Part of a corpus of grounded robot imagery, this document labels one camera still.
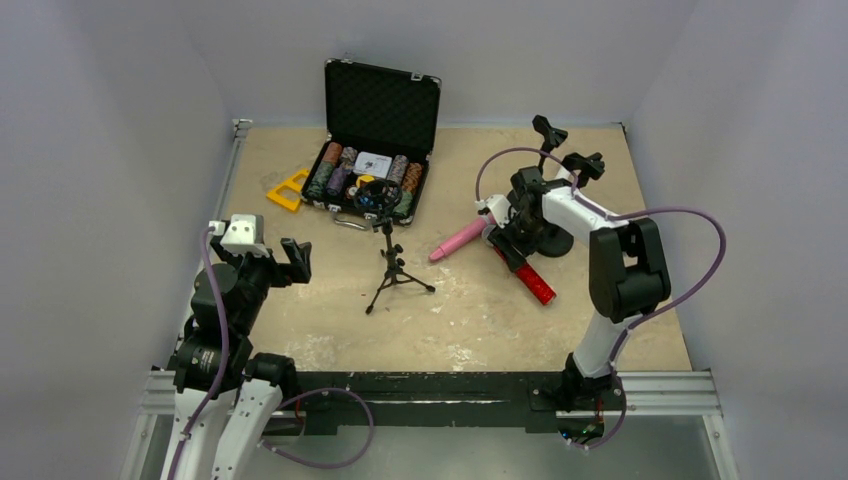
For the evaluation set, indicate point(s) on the black round base mic stand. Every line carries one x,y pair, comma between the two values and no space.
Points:
552,138

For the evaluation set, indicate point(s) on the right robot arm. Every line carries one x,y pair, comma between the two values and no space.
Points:
627,272

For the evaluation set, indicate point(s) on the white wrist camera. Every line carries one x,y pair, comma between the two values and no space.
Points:
496,207
229,237

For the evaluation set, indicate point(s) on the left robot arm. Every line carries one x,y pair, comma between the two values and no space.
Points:
224,393

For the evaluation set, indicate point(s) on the black tripod shock mount stand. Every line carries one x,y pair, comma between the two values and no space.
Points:
379,199

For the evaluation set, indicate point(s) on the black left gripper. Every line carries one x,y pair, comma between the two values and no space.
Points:
277,266

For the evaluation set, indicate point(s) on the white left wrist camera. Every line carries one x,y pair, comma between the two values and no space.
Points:
229,237

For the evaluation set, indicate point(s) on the aluminium table edge rail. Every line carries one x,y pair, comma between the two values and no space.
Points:
241,130

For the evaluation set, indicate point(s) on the yellow plastic triangle frame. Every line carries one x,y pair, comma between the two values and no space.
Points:
287,194

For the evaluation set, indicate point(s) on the white microphone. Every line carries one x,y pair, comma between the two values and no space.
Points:
564,174

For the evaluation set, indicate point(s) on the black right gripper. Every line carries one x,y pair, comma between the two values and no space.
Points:
556,162

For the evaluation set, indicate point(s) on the black poker chip case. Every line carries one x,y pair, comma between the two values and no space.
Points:
377,110

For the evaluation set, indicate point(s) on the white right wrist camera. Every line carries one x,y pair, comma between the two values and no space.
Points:
496,207

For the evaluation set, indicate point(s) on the pink microphone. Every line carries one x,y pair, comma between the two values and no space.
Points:
461,238

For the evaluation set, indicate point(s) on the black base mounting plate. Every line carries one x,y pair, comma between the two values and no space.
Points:
531,401

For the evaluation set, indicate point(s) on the red glitter microphone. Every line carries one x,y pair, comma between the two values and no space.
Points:
530,278

